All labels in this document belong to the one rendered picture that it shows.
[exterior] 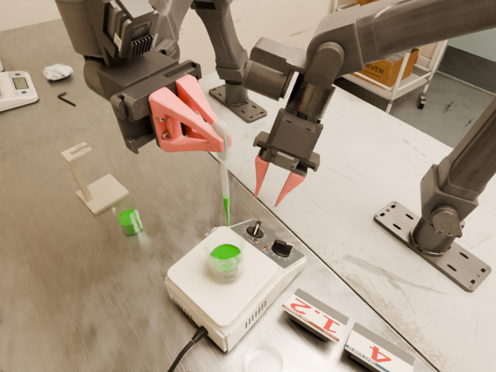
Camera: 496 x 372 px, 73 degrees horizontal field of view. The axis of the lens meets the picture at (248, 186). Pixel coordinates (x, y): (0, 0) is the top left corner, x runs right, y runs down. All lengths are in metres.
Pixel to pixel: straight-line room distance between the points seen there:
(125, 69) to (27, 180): 0.55
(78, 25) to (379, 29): 0.31
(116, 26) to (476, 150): 0.45
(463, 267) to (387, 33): 0.42
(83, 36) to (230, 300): 0.35
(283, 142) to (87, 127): 0.66
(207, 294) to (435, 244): 0.39
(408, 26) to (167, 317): 0.51
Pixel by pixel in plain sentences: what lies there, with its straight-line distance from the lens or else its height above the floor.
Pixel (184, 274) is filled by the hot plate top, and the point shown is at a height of 0.99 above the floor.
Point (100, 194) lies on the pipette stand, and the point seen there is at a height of 0.91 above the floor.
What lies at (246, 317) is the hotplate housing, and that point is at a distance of 0.49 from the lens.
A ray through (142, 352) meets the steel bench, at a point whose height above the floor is 0.90.
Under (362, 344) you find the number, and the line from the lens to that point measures 0.55.
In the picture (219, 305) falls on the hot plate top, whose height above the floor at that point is 0.99.
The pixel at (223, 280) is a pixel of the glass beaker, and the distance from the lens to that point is 0.47.
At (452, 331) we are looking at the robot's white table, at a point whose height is 0.90.
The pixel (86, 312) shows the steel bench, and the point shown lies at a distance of 0.62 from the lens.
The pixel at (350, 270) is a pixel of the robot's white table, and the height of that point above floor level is 0.90.
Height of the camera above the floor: 1.41
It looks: 46 degrees down
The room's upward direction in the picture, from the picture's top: straight up
